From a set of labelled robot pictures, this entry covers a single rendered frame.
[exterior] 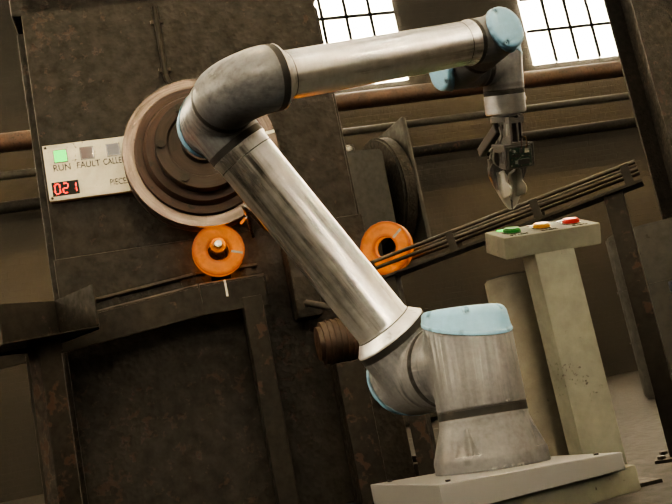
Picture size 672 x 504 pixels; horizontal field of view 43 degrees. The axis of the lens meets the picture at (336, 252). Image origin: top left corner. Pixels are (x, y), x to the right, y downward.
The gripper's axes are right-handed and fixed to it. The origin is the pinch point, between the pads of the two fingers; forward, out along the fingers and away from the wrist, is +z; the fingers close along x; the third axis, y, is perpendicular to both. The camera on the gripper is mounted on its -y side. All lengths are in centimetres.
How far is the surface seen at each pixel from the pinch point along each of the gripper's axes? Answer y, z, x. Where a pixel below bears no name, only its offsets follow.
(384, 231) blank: -56, 11, -14
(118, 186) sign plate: -95, -10, -87
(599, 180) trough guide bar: -26.4, 1.7, 38.4
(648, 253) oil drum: -203, 68, 167
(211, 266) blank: -74, 16, -64
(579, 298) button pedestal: 9.5, 22.5, 10.5
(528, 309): -3.4, 26.6, 4.0
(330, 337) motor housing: -46, 37, -36
